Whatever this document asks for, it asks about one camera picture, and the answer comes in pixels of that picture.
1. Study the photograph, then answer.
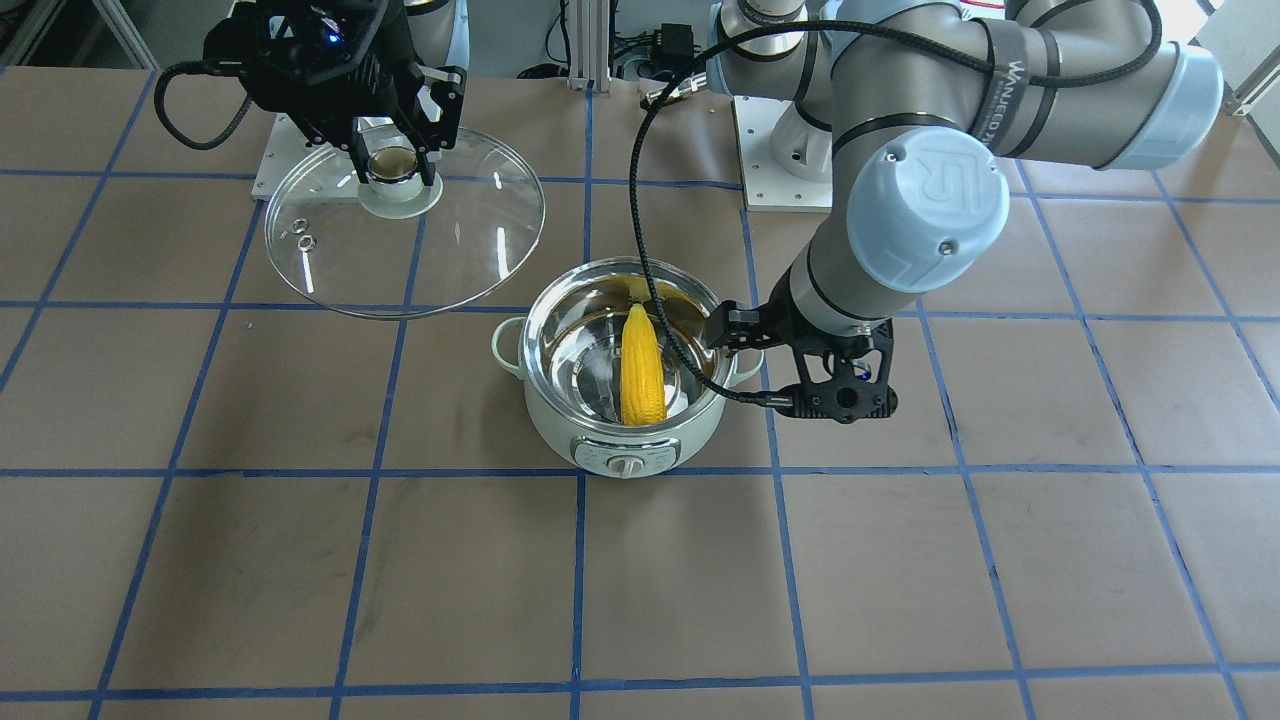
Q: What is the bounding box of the glass pot lid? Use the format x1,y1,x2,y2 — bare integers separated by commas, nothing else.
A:
262,124,547,320

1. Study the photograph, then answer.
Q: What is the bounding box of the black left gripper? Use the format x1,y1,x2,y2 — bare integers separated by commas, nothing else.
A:
703,270,831,351

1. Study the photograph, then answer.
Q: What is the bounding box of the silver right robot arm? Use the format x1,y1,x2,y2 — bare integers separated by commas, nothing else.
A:
202,1,470,183

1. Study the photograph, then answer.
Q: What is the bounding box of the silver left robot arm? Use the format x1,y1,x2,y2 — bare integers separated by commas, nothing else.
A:
707,1,1224,351

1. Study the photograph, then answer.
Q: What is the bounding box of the yellow corn cob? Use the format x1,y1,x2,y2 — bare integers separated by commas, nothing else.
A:
620,304,667,427

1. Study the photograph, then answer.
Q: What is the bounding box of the aluminium frame post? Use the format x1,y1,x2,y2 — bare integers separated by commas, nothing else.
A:
561,1,613,94

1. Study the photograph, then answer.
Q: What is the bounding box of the pale green electric pot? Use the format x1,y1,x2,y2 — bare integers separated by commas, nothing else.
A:
490,258,763,479

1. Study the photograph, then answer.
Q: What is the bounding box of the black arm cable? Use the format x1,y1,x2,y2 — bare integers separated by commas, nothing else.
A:
628,0,1166,409

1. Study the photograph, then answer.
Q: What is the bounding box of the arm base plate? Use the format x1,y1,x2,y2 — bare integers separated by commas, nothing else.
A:
732,96,832,213
251,114,410,202

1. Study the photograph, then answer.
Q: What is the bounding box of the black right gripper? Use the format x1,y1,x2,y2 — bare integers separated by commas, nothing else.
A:
204,1,467,186

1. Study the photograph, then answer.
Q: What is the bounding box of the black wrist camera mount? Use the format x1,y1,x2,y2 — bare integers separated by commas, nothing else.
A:
765,318,899,424

